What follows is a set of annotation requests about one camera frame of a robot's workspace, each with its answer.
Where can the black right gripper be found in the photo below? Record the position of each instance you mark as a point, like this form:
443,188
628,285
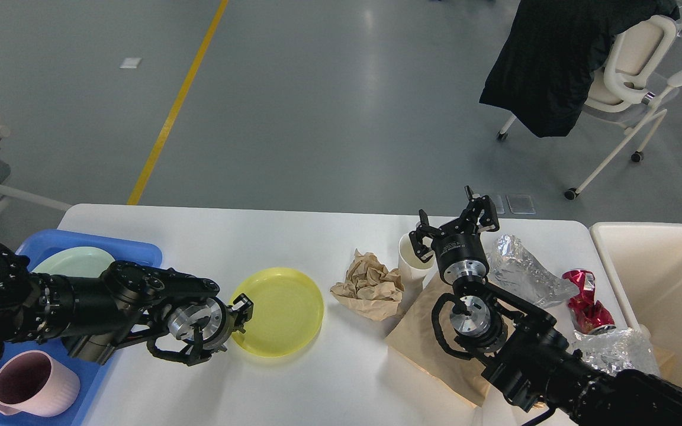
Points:
457,245

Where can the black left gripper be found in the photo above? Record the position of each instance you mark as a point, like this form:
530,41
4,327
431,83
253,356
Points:
216,322

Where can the white paper cup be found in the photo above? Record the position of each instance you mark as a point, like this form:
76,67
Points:
412,269

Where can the yellow plastic plate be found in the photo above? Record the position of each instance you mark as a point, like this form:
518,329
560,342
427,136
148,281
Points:
288,311

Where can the cream plastic bin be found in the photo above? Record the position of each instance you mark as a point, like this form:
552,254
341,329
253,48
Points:
644,263

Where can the pink ribbed mug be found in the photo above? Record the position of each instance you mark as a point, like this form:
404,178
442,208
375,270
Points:
35,383

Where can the blue plastic tray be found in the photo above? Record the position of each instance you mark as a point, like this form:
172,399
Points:
37,248

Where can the white office chair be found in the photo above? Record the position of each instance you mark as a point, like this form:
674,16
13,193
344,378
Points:
628,92

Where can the black jacket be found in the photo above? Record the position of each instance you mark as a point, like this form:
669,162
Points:
546,67

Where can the flat brown paper bag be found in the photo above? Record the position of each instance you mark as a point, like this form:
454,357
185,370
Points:
414,339

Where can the crumpled brown paper ball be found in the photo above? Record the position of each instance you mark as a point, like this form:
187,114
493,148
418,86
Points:
369,288

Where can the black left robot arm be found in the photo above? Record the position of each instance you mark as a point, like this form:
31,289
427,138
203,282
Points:
179,317

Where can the crumpled clear plastic wrap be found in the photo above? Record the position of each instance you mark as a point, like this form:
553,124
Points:
516,270

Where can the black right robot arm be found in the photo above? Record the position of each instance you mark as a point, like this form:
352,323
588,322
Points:
524,356

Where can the crushed red can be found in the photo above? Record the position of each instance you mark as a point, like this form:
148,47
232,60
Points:
589,314

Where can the pale green plate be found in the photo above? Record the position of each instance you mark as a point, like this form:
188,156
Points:
81,261

